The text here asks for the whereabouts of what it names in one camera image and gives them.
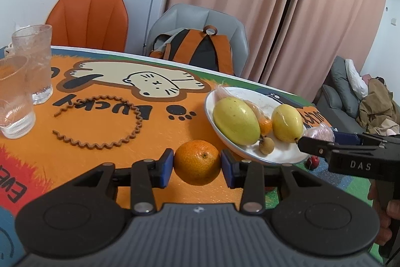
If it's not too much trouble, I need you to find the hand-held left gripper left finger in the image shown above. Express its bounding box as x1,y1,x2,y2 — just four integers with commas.
69,148,175,215

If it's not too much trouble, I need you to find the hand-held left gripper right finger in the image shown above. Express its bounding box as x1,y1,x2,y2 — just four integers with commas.
220,150,326,214

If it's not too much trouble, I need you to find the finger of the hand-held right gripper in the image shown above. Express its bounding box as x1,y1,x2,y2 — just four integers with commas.
297,136,386,162
332,131,400,146

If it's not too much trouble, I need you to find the plastic-wrapped fruit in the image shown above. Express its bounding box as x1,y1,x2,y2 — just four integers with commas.
215,85,266,123
303,124,336,142

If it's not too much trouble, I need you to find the orange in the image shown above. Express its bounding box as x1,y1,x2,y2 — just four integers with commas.
173,140,221,186

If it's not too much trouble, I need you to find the white plate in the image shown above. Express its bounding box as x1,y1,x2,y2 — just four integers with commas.
204,86,314,166

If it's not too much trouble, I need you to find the yellow-green round fruit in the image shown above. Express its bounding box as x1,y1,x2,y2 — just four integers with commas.
271,104,304,143

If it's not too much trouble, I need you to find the yellow mango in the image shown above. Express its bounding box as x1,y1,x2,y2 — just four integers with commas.
213,97,261,145

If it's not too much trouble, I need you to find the person's right hand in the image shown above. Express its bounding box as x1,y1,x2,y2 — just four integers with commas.
367,182,400,246

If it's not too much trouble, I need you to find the grey sofa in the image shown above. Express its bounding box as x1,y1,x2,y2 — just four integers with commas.
314,56,400,138

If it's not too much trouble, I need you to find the brown clothes pile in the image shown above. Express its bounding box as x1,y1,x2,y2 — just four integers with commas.
356,77,400,137

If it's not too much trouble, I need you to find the brown longan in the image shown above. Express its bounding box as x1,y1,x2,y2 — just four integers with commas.
258,136,276,154

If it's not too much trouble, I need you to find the small tangerine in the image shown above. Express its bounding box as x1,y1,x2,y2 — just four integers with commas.
259,118,273,135

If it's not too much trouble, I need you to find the brown wavy headband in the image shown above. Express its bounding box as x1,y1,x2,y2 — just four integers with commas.
51,94,144,150

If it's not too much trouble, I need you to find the white pillow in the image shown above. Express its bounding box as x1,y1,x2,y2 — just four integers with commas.
344,59,369,100

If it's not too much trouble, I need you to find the orange and black backpack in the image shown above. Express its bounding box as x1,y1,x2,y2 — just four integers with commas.
148,25,236,76

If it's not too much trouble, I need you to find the grey chair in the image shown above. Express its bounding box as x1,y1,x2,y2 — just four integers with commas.
145,3,251,78

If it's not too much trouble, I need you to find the orange chair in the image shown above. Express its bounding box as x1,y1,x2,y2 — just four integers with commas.
45,0,129,53

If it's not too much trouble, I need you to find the ribbed clear glass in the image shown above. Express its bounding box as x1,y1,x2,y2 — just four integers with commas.
12,25,54,105
0,56,36,139

